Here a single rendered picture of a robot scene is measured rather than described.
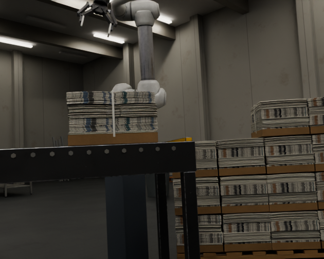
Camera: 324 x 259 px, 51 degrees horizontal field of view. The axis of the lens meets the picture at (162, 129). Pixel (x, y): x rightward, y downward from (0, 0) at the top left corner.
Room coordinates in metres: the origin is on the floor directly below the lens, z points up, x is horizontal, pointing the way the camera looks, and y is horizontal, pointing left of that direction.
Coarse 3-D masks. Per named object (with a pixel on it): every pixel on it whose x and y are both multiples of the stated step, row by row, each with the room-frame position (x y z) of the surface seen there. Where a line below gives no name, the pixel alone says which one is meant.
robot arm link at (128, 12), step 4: (128, 4) 2.24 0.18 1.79; (128, 8) 2.24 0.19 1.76; (128, 12) 2.25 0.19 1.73; (116, 16) 2.25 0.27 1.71; (120, 16) 2.24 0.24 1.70; (124, 16) 2.26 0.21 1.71; (128, 16) 2.26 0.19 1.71; (120, 20) 2.32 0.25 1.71; (124, 20) 2.31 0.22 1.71; (128, 20) 2.30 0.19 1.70; (132, 20) 2.30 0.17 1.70
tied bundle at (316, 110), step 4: (308, 100) 2.09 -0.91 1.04; (312, 100) 2.09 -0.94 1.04; (316, 100) 2.09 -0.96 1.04; (320, 100) 2.10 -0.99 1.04; (308, 104) 2.10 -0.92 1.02; (312, 104) 2.09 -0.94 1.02; (316, 104) 2.10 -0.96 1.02; (320, 104) 2.09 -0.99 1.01; (308, 108) 2.10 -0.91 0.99; (312, 108) 2.10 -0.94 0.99; (316, 108) 2.09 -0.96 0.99; (320, 108) 2.09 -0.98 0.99; (308, 112) 2.11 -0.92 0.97; (312, 112) 2.10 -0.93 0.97; (316, 112) 2.09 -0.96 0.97; (320, 112) 2.09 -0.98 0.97; (312, 116) 2.09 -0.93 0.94; (316, 116) 2.09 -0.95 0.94; (320, 116) 2.08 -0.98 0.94; (312, 120) 2.09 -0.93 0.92; (316, 120) 2.09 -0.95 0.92; (320, 120) 2.09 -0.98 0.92; (312, 124) 2.09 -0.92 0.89; (316, 124) 2.09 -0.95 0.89; (320, 124) 2.09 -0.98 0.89
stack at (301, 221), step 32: (224, 160) 2.13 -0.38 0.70; (256, 160) 2.12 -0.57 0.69; (288, 160) 2.10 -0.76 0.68; (320, 160) 2.09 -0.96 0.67; (224, 192) 2.13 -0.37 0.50; (256, 192) 2.12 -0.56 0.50; (288, 192) 2.11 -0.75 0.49; (320, 192) 2.09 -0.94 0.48; (224, 224) 2.14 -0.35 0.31; (256, 224) 2.13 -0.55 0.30; (288, 224) 2.11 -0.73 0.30; (320, 224) 2.09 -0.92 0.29; (224, 256) 2.13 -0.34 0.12; (256, 256) 2.12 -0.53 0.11; (288, 256) 2.10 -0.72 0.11; (320, 256) 2.09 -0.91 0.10
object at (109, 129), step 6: (108, 96) 1.41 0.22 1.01; (114, 96) 1.42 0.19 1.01; (108, 102) 1.41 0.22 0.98; (114, 102) 1.42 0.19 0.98; (108, 108) 1.41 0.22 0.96; (114, 108) 1.42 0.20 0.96; (108, 114) 1.42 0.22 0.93; (108, 120) 1.42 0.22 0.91; (120, 120) 1.43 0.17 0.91; (108, 126) 1.42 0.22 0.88; (120, 126) 1.43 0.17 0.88; (108, 132) 1.42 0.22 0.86; (120, 132) 1.43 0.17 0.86; (108, 144) 1.42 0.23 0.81
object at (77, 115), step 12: (72, 96) 1.37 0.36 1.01; (84, 96) 1.39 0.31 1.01; (96, 96) 1.40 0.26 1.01; (72, 108) 1.38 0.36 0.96; (84, 108) 1.39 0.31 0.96; (96, 108) 1.40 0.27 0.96; (72, 120) 1.38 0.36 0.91; (84, 120) 1.40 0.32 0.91; (96, 120) 1.40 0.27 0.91; (72, 132) 1.38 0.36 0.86; (84, 132) 1.39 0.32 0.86; (96, 132) 1.40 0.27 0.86
